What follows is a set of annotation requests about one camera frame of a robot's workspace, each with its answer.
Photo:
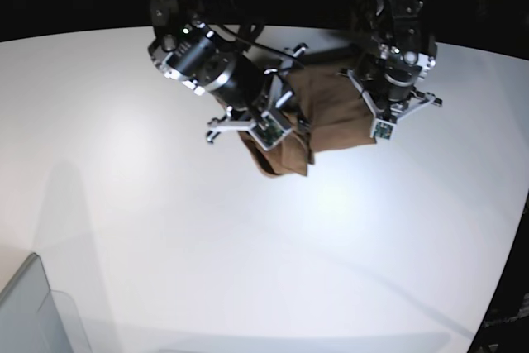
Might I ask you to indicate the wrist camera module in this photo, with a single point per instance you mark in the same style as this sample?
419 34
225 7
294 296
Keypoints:
276 130
382 129

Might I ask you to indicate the grey plastic bin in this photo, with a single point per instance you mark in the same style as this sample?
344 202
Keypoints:
36 318

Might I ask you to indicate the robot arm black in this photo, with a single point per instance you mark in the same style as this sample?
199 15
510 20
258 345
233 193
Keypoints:
187 50
397 52

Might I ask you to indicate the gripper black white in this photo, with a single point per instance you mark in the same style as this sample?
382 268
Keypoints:
247 91
394 111

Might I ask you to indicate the brown t-shirt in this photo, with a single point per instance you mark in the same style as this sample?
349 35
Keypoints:
329 115

